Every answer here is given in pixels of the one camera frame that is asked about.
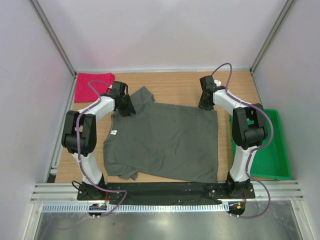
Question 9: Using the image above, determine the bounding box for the grey t shirt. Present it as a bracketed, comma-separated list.
[103, 87, 219, 183]

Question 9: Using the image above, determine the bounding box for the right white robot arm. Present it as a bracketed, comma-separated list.
[198, 75, 268, 198]

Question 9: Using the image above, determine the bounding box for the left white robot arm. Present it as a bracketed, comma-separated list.
[61, 80, 136, 200]

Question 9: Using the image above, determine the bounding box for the folded pink t shirt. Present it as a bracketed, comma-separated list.
[74, 73, 116, 103]

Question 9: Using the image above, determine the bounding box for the green plastic tray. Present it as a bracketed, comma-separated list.
[229, 107, 293, 180]

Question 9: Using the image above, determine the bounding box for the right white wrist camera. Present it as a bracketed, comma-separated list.
[213, 79, 222, 87]

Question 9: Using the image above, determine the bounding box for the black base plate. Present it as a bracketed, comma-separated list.
[77, 182, 256, 206]

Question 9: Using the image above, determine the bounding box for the white slotted cable duct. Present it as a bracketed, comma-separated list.
[41, 202, 229, 213]

